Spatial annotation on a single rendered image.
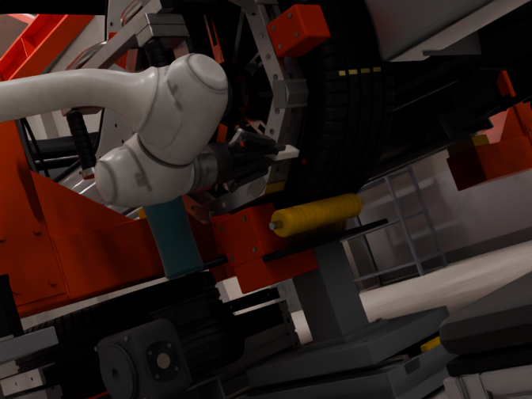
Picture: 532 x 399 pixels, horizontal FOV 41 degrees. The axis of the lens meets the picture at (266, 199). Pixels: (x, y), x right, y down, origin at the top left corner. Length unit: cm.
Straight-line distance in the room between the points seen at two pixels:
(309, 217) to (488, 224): 585
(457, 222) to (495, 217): 45
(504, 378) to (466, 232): 699
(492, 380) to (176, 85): 69
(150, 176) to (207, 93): 18
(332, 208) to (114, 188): 59
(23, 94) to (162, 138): 21
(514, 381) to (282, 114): 102
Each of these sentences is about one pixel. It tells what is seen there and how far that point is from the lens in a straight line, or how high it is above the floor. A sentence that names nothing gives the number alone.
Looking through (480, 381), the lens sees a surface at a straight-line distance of 50.
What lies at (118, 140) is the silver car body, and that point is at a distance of 222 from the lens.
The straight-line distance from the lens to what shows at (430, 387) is 152.
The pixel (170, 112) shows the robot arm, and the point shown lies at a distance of 106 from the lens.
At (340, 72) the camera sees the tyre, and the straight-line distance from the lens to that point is 148.
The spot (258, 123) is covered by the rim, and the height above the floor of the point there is 75.
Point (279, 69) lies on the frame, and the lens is 144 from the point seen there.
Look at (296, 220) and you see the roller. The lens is 149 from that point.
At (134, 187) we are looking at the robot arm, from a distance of 114.
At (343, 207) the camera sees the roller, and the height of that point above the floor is 51.
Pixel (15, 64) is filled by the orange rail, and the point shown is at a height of 315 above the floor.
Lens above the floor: 40
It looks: 6 degrees up
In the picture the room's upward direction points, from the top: 19 degrees counter-clockwise
